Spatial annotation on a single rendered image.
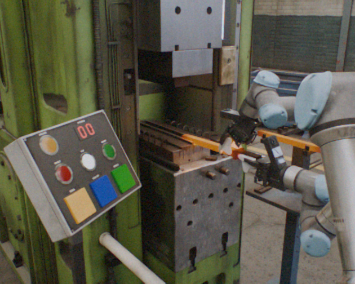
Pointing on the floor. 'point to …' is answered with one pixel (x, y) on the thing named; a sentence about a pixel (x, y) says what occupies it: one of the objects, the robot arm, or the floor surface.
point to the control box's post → (77, 258)
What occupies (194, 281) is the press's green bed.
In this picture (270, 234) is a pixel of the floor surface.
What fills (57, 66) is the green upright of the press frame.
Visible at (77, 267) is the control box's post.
